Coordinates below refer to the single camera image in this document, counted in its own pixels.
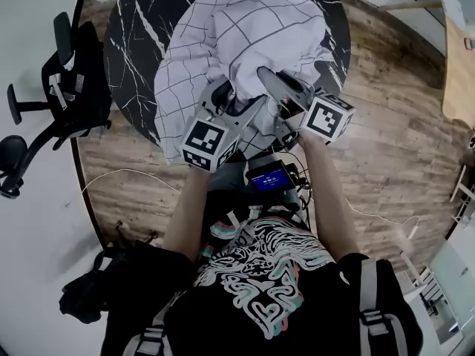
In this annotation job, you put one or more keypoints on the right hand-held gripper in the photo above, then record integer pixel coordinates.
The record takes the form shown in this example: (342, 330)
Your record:
(326, 119)

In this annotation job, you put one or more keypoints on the black printed T-shirt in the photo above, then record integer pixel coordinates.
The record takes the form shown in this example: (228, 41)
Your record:
(208, 328)

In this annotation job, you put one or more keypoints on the grey jeans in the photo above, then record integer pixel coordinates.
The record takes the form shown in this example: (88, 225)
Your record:
(226, 176)

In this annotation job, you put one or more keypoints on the chest device with blue screen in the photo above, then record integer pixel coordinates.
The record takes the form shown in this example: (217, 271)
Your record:
(271, 180)

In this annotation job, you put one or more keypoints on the black office chair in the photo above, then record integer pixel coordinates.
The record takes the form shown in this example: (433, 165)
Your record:
(85, 87)

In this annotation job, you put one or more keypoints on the black marble round table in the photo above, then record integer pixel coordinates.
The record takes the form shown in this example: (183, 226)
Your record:
(126, 32)

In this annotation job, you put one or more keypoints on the white grid-patterned cloth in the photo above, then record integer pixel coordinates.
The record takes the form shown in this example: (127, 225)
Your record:
(193, 69)

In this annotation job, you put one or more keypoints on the person's left forearm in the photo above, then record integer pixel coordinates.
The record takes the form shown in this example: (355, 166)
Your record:
(185, 217)

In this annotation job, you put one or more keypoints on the light wooden table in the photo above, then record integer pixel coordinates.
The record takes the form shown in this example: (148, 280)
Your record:
(460, 87)

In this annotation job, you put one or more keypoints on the person's right forearm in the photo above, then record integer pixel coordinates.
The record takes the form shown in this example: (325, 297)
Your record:
(330, 206)

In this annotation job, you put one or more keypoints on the white slatted rack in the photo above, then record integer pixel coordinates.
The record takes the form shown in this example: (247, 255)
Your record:
(432, 291)

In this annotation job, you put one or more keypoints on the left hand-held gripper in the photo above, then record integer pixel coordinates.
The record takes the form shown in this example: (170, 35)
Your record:
(204, 139)

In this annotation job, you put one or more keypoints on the white metal frame stand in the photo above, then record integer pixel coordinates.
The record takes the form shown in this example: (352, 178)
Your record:
(462, 187)

